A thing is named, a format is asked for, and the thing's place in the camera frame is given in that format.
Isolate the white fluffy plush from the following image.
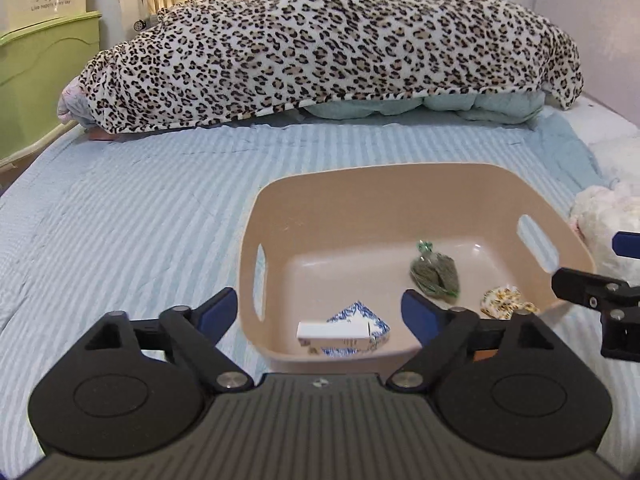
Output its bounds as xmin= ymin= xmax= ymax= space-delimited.
xmin=569 ymin=181 xmax=640 ymax=286

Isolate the leopard print blanket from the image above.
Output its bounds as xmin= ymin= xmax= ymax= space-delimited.
xmin=75 ymin=0 xmax=586 ymax=136

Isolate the pink cloth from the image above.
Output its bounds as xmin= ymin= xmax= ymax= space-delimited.
xmin=56 ymin=77 xmax=121 ymax=142

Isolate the green dried herb bag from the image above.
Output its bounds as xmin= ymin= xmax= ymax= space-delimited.
xmin=409 ymin=240 xmax=461 ymax=303

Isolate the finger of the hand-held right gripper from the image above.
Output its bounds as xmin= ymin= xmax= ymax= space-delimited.
xmin=551 ymin=267 xmax=640 ymax=359
xmin=613 ymin=231 xmax=640 ymax=259

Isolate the blue white patterned packet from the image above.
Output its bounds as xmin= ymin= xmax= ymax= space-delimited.
xmin=320 ymin=300 xmax=392 ymax=357

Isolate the light green quilt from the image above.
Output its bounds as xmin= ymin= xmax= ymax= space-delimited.
xmin=300 ymin=91 xmax=546 ymax=123

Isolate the beige plastic basket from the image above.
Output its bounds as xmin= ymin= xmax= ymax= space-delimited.
xmin=238 ymin=162 xmax=599 ymax=376

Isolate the small white box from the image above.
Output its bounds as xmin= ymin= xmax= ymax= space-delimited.
xmin=296 ymin=321 xmax=373 ymax=352

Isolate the white mattress pad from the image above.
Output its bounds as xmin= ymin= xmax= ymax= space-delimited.
xmin=545 ymin=87 xmax=640 ymax=186

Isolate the floral fabric scrunchie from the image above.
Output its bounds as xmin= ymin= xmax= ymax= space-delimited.
xmin=480 ymin=284 xmax=542 ymax=321

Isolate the blue striped bed sheet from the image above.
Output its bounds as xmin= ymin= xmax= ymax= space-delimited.
xmin=0 ymin=110 xmax=608 ymax=480

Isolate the green wooden cabinet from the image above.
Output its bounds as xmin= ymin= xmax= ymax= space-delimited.
xmin=0 ymin=10 xmax=103 ymax=171

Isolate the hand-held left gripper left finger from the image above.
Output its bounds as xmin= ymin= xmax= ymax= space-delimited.
xmin=82 ymin=287 xmax=253 ymax=393

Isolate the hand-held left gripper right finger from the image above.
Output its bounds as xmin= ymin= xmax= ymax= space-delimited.
xmin=390 ymin=289 xmax=556 ymax=392

